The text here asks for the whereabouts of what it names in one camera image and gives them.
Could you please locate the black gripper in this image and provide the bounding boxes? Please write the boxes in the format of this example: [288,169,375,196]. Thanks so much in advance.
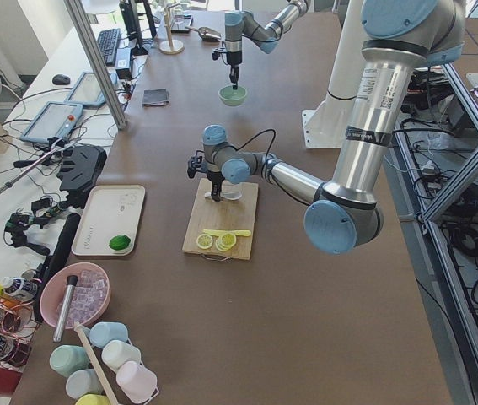
[226,40,242,89]
[207,169,223,202]

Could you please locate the white ceramic spoon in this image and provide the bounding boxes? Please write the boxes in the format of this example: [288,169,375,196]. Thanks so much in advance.
[204,192,242,201]

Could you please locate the green ceramic bowl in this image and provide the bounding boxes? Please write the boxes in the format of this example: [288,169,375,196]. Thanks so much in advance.
[218,85,248,106]

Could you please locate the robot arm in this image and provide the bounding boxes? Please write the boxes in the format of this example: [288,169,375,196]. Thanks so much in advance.
[223,0,310,90]
[201,1,465,254]

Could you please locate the pink bowl with ice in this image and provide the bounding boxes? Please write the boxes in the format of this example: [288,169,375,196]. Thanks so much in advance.
[40,262,111,329]

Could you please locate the wooden cutting board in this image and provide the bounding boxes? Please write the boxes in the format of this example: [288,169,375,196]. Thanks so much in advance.
[182,178,259,260]

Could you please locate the yellow plastic knife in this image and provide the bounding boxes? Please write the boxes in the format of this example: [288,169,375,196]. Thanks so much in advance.
[202,229,252,237]

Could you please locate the stacked lemon slices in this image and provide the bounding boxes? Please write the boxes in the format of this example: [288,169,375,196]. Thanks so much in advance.
[216,234,237,252]

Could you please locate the single lemon slice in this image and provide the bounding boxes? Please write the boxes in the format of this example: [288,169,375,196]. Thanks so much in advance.
[196,233,213,250]

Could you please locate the metal ice scoop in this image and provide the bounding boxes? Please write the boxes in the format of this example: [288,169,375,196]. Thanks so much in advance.
[186,25,222,42]

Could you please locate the wooden cup tree stand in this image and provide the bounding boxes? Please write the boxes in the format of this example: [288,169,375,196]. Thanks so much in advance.
[158,1,184,55]

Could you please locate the grey folded cloth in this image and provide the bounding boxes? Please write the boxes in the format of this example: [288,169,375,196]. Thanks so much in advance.
[142,89,169,107]

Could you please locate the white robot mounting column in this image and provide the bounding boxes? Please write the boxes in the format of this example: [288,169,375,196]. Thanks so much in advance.
[302,0,366,149]

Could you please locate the green lime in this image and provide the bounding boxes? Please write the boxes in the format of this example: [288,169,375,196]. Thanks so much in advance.
[108,235,132,251]

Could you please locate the cream serving tray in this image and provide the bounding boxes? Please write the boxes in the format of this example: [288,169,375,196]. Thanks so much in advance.
[71,185,146,257]

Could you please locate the black keyboard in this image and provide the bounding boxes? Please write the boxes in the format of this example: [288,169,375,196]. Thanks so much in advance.
[96,28,121,67]

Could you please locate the blue teach pendant far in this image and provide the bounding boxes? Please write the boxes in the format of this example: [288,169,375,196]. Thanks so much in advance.
[65,72,105,109]

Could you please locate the blue teach pendant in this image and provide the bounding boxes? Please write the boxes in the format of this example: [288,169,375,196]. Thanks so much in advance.
[19,102,83,144]
[65,72,105,109]

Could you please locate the black computer mouse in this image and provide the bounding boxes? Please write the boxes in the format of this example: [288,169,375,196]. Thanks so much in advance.
[52,74,71,85]

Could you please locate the blue teach pendant near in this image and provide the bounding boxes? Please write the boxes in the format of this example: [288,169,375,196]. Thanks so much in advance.
[19,102,83,144]

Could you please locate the white plastic cup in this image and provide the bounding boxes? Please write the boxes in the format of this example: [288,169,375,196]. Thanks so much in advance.
[101,340,142,372]

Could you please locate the wooden stirring stick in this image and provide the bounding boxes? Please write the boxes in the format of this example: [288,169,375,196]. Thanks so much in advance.
[74,323,119,405]

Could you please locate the pink plastic cup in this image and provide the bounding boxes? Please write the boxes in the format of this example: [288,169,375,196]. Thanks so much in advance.
[115,360,158,404]

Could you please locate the green plastic cup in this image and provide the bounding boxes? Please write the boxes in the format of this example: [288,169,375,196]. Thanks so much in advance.
[49,345,89,377]

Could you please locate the light blue plastic cup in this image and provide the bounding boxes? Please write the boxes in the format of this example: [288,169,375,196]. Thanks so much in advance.
[66,369,104,399]

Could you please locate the yellow plastic cup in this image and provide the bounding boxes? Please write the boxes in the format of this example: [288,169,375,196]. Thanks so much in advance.
[75,393,110,405]

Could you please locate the aluminium frame post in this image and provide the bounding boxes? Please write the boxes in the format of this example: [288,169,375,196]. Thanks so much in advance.
[63,0,127,130]

